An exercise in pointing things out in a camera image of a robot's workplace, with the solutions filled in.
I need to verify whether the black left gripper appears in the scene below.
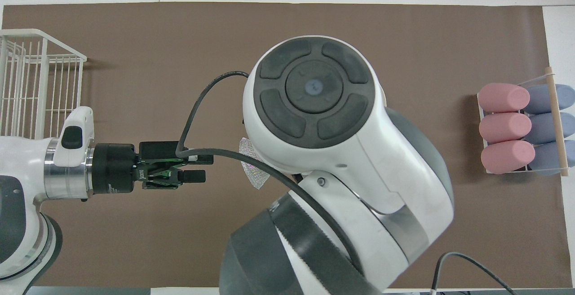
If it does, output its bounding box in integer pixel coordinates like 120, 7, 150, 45
92, 141, 214, 195

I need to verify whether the clear plastic bag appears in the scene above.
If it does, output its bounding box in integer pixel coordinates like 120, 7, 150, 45
239, 137, 271, 190

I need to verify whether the brown table mat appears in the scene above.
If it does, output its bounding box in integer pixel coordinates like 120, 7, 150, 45
0, 2, 573, 289

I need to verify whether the pink plastic cup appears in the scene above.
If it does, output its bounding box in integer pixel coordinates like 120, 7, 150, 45
479, 113, 532, 144
478, 83, 531, 113
481, 140, 536, 175

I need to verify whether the blue plastic cup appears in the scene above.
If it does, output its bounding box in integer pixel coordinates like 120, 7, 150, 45
528, 112, 575, 145
530, 140, 575, 176
523, 84, 575, 115

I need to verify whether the cup rack with wooden bar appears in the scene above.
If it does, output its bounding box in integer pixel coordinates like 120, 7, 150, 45
476, 66, 571, 177

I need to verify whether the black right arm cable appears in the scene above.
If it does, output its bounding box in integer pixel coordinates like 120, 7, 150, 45
175, 70, 517, 295

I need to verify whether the white wire dish rack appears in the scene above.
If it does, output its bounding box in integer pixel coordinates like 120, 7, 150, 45
0, 29, 88, 141

